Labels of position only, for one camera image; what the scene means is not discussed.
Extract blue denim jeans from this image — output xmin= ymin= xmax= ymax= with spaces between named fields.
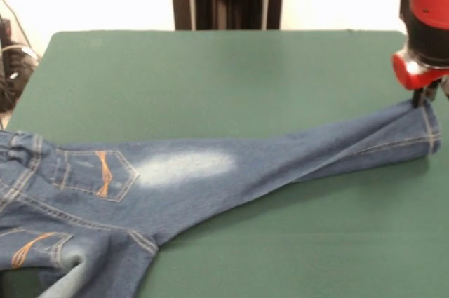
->
xmin=0 ymin=96 xmax=441 ymax=298

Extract dark green table cloth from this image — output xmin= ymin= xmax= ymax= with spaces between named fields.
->
xmin=0 ymin=29 xmax=449 ymax=298

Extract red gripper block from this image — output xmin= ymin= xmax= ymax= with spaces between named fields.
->
xmin=391 ymin=45 xmax=449 ymax=108

